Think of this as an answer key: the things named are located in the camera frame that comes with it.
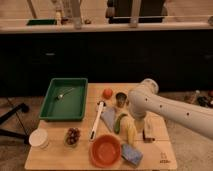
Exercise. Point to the black whiteboard eraser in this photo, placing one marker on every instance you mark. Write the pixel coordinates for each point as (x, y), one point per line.
(148, 135)

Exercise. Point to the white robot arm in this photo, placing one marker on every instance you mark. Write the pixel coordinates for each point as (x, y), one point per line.
(144, 98)

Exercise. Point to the green plastic tray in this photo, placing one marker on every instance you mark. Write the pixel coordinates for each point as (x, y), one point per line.
(71, 107)

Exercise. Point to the orange tomato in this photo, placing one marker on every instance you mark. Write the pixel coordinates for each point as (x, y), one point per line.
(107, 93)

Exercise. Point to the small metal cup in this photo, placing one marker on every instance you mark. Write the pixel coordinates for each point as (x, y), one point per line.
(121, 99)

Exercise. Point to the grey blue cloth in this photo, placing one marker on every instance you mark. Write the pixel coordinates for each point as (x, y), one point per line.
(108, 117)

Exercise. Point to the green chili pepper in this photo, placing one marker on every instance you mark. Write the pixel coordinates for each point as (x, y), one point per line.
(117, 123)

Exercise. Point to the yellow banana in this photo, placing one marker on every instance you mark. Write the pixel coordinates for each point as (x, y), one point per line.
(128, 129)

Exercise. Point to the metal spoon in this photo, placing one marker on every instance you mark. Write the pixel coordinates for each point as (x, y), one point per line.
(60, 96)

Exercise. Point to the bunch of red grapes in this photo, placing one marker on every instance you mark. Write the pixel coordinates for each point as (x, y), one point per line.
(72, 137)

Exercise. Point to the orange plastic bowl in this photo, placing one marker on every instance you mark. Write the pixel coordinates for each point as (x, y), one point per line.
(105, 151)

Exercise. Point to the blue sponge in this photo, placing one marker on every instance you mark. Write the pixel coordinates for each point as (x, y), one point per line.
(131, 154)

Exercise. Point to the white paper cup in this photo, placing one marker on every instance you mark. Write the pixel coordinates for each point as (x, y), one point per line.
(39, 138)

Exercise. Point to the black chair base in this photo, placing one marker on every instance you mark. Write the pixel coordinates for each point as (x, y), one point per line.
(24, 108)

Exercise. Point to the green bin on counter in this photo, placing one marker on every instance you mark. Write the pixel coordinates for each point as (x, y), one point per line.
(41, 22)

